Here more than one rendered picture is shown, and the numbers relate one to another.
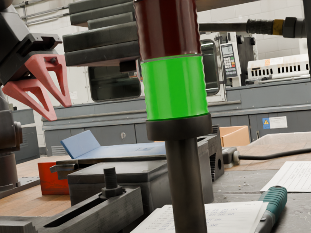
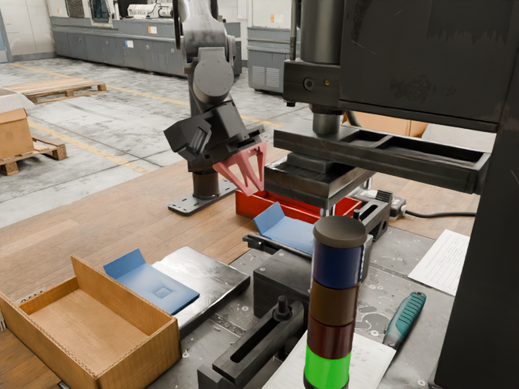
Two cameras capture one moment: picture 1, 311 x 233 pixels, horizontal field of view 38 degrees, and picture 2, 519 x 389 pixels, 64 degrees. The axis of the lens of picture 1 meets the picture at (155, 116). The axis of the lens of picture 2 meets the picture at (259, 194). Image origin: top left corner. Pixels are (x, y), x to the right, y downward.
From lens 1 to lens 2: 0.28 m
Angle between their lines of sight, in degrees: 25
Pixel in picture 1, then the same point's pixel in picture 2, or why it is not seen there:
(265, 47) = not seen: outside the picture
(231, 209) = (365, 351)
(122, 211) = (286, 333)
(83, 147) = (270, 221)
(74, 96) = (280, 20)
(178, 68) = (330, 366)
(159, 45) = (320, 350)
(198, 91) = (342, 375)
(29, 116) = (236, 30)
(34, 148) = (237, 62)
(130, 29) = (320, 187)
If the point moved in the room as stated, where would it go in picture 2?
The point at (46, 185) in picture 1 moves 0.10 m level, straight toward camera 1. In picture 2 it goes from (239, 208) to (239, 231)
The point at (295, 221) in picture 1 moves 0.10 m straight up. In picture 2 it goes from (422, 336) to (434, 281)
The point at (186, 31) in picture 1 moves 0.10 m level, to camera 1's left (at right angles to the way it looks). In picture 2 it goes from (341, 346) to (219, 326)
